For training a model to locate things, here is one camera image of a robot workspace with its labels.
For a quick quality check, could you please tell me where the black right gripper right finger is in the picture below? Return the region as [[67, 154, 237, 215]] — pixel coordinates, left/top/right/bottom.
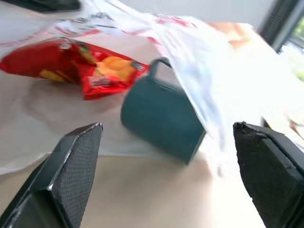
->
[[233, 121, 304, 228]]

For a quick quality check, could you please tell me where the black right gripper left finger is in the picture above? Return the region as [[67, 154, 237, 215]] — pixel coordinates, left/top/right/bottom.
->
[[0, 122, 104, 228]]

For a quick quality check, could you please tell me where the white printed plastic bag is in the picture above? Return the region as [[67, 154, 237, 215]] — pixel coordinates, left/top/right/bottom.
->
[[0, 0, 304, 179]]

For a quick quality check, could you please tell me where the dark teal mug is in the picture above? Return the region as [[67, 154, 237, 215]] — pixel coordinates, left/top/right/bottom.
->
[[120, 57, 208, 165]]

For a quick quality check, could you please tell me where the red chips packet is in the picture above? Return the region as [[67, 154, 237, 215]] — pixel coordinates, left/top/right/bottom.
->
[[0, 38, 150, 101]]

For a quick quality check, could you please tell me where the black object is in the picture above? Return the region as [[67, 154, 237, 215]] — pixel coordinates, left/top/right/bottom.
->
[[22, 0, 81, 13]]

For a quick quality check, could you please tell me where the dark window frame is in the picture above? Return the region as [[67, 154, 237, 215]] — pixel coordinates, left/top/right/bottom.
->
[[258, 0, 304, 52]]

